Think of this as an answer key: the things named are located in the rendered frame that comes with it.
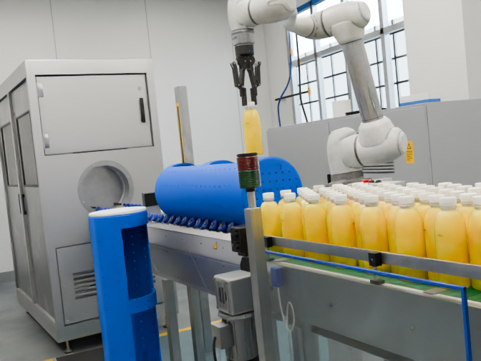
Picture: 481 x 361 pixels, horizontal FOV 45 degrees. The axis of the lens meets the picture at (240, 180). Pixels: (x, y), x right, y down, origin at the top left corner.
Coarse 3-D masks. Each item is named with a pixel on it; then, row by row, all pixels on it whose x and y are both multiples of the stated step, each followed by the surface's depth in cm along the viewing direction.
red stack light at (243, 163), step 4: (248, 156) 166; (252, 156) 164; (256, 156) 165; (236, 160) 167; (240, 160) 165; (244, 160) 164; (248, 160) 164; (252, 160) 164; (256, 160) 165; (240, 164) 165; (244, 164) 164; (248, 164) 164; (252, 164) 164; (256, 164) 165; (240, 168) 165; (244, 168) 164; (248, 168) 164; (252, 168) 164; (256, 168) 165
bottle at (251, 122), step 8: (248, 112) 228; (256, 112) 229; (248, 120) 228; (256, 120) 228; (248, 128) 228; (256, 128) 228; (248, 136) 229; (256, 136) 228; (248, 144) 229; (256, 144) 229; (248, 152) 229
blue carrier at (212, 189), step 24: (168, 168) 289; (192, 168) 264; (216, 168) 242; (264, 168) 221; (288, 168) 226; (168, 192) 275; (192, 192) 253; (216, 192) 233; (240, 192) 216; (264, 192) 221; (192, 216) 266; (216, 216) 242; (240, 216) 223
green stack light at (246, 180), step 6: (240, 174) 165; (246, 174) 164; (252, 174) 164; (258, 174) 166; (240, 180) 165; (246, 180) 164; (252, 180) 164; (258, 180) 165; (240, 186) 166; (246, 186) 164; (252, 186) 164; (258, 186) 165
